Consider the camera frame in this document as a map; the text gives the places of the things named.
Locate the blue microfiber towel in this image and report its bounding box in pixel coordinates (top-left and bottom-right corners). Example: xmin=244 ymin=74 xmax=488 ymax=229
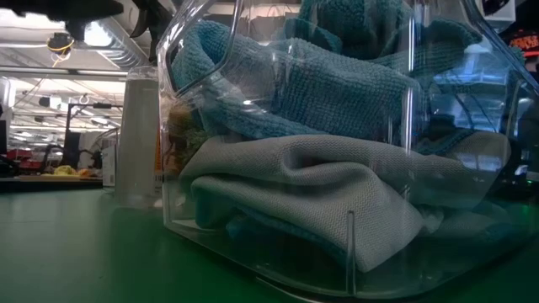
xmin=170 ymin=19 xmax=422 ymax=142
xmin=284 ymin=0 xmax=485 ymax=75

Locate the gray microfiber towel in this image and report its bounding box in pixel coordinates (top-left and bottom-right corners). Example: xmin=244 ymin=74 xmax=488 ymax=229
xmin=179 ymin=133 xmax=513 ymax=274

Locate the clear spray bottle black cap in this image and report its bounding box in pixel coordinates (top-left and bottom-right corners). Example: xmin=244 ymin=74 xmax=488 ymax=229
xmin=115 ymin=65 xmax=164 ymax=210

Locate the black metal stand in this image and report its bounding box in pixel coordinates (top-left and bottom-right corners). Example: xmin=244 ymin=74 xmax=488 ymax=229
xmin=62 ymin=102 xmax=114 ymax=169

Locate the white cardboard box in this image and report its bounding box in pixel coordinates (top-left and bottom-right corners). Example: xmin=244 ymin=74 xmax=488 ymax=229
xmin=102 ymin=144 xmax=119 ymax=189

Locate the yellow cloth pile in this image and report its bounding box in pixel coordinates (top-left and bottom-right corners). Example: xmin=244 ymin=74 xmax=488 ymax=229
xmin=41 ymin=164 xmax=102 ymax=178

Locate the green table mat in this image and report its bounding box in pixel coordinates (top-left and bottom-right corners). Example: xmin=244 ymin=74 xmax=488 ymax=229
xmin=0 ymin=187 xmax=539 ymax=303

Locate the clear plastic bin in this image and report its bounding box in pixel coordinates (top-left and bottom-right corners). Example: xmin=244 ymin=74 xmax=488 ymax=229
xmin=155 ymin=0 xmax=539 ymax=300

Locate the orange LED sign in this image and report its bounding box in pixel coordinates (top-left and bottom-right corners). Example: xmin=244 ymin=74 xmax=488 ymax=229
xmin=507 ymin=32 xmax=539 ymax=59

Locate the round black ceiling camera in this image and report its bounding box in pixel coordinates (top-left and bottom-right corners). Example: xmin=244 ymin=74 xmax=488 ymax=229
xmin=45 ymin=31 xmax=76 ymax=55

